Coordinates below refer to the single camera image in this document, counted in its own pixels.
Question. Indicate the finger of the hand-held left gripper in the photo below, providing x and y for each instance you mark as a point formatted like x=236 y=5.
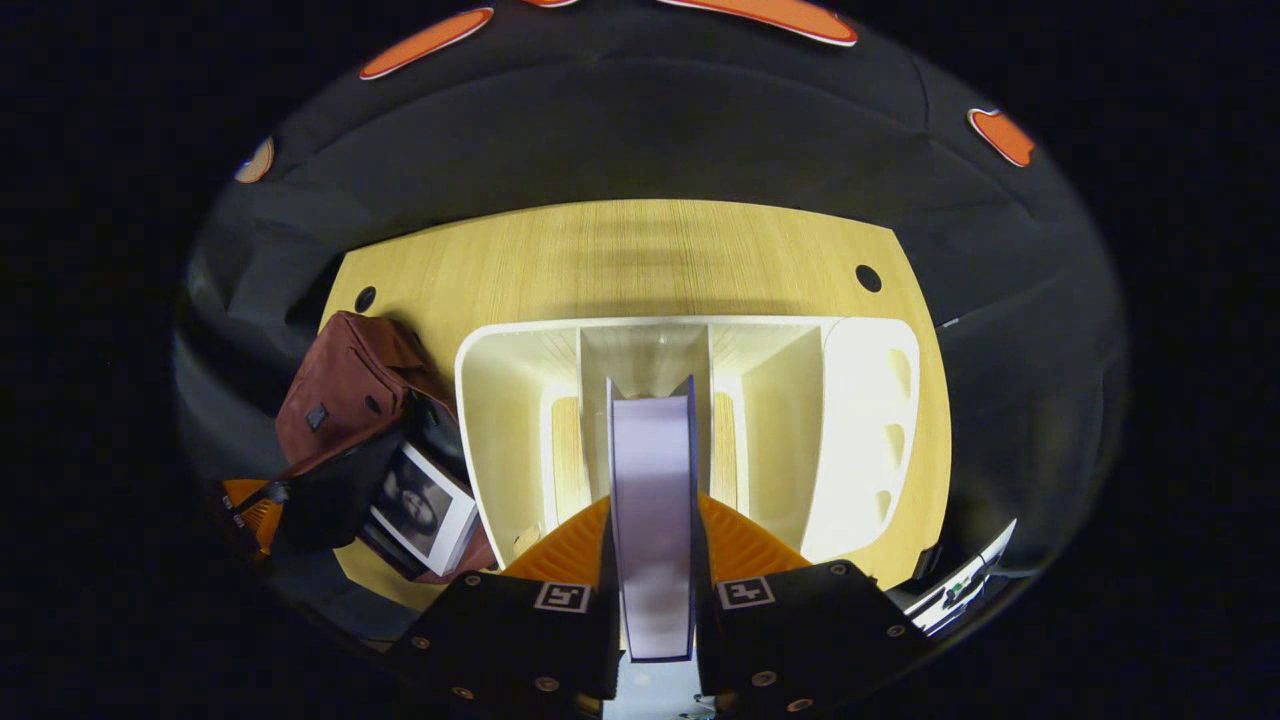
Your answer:
x=255 y=515

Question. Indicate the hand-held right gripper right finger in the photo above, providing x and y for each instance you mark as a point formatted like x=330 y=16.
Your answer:
x=800 y=640

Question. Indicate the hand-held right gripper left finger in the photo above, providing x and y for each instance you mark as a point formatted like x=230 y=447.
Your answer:
x=520 y=640

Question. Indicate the maroon schoolbag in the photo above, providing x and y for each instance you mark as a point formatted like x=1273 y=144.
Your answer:
x=350 y=390

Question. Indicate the white portrait cover book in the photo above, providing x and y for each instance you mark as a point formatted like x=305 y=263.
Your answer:
x=425 y=510

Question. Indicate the blue book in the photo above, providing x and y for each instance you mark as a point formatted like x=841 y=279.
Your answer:
x=652 y=520

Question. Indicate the white plastic bookshelf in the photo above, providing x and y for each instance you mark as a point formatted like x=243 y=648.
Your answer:
x=780 y=440

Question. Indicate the white patterned board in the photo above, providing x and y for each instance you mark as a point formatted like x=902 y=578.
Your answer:
x=960 y=585

